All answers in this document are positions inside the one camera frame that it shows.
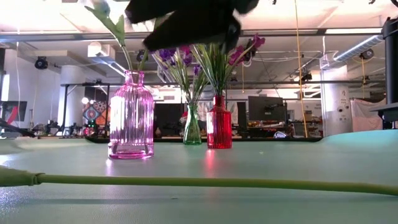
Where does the colourful patterned panel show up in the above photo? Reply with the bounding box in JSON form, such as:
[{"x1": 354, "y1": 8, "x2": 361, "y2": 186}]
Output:
[{"x1": 82, "y1": 100, "x2": 110, "y2": 126}]

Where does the white pillar with signs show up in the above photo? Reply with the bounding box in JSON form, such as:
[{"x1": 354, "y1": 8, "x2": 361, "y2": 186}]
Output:
[{"x1": 321, "y1": 68, "x2": 354, "y2": 137}]

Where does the dark small monitor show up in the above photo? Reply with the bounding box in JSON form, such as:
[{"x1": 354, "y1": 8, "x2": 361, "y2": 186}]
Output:
[{"x1": 0, "y1": 100, "x2": 28, "y2": 123}]

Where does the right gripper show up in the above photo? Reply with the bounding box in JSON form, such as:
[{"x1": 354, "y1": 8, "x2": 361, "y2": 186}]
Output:
[{"x1": 124, "y1": 0, "x2": 261, "y2": 54}]

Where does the grey side desk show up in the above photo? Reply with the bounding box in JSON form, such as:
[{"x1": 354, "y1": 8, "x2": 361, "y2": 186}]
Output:
[{"x1": 369, "y1": 103, "x2": 398, "y2": 123}]

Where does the green table mat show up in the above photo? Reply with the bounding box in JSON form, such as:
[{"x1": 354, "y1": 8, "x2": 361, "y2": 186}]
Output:
[{"x1": 0, "y1": 129, "x2": 398, "y2": 224}]

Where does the green glass vase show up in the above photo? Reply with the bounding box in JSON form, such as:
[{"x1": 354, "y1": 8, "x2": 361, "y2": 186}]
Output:
[{"x1": 183, "y1": 104, "x2": 202, "y2": 146}]

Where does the black monitor pole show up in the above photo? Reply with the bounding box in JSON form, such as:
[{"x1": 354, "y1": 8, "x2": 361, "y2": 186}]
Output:
[{"x1": 381, "y1": 17, "x2": 398, "y2": 130}]

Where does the black background monitor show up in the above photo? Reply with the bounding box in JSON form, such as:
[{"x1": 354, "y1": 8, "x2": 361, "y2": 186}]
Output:
[{"x1": 248, "y1": 95, "x2": 287, "y2": 123}]

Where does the yellow hanging cord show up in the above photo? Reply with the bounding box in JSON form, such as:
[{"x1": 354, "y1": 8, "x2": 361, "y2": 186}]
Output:
[{"x1": 294, "y1": 0, "x2": 308, "y2": 138}]

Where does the silver ceiling duct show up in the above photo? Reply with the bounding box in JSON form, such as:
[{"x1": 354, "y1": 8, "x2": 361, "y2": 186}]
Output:
[{"x1": 333, "y1": 34, "x2": 385, "y2": 63}]

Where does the white plain pillar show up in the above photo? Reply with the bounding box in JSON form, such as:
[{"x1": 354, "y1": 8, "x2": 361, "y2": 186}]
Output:
[{"x1": 57, "y1": 65, "x2": 85, "y2": 127}]

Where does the white artificial tulip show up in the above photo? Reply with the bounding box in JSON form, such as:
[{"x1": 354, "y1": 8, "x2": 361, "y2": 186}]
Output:
[
  {"x1": 138, "y1": 15, "x2": 169, "y2": 72},
  {"x1": 0, "y1": 166, "x2": 398, "y2": 197},
  {"x1": 83, "y1": 0, "x2": 134, "y2": 72}
]

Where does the red ribbed glass vase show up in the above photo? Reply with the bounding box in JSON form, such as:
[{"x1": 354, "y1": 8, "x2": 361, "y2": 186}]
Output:
[{"x1": 206, "y1": 95, "x2": 233, "y2": 149}]

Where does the pink cloth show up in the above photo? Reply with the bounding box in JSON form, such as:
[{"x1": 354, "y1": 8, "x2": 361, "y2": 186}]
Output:
[{"x1": 350, "y1": 98, "x2": 386, "y2": 133}]

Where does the pink ribbed glass vase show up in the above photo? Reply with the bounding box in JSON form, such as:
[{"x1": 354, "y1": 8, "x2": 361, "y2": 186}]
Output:
[{"x1": 108, "y1": 70, "x2": 155, "y2": 161}]

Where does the purple artificial flower bunch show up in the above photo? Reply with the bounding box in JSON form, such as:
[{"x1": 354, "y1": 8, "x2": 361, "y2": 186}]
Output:
[
  {"x1": 183, "y1": 62, "x2": 210, "y2": 106},
  {"x1": 151, "y1": 46, "x2": 195, "y2": 106}
]

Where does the black curved cable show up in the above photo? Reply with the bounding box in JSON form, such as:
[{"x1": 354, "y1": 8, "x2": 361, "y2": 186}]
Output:
[{"x1": 0, "y1": 119, "x2": 37, "y2": 138}]

